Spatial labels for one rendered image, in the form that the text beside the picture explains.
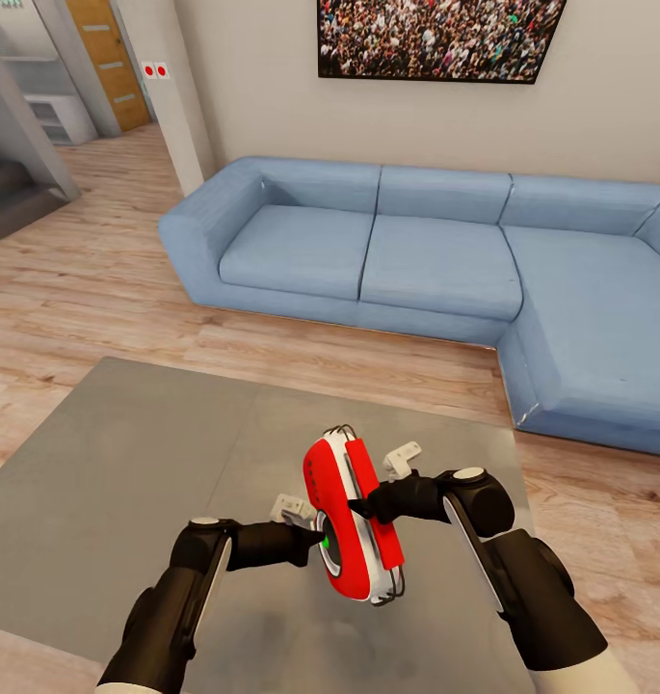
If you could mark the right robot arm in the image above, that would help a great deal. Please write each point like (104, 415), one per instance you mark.
(529, 586)

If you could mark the door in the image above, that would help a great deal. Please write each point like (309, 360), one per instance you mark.
(101, 36)

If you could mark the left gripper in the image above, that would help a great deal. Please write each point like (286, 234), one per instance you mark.
(281, 542)

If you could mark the stairs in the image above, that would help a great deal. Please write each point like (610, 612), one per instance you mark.
(24, 201)

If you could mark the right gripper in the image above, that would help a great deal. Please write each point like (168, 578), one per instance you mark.
(390, 500)

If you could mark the radio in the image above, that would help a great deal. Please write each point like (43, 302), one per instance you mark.
(363, 557)

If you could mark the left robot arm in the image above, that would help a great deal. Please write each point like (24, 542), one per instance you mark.
(166, 624)

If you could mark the coffee table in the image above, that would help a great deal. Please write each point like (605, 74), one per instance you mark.
(93, 501)

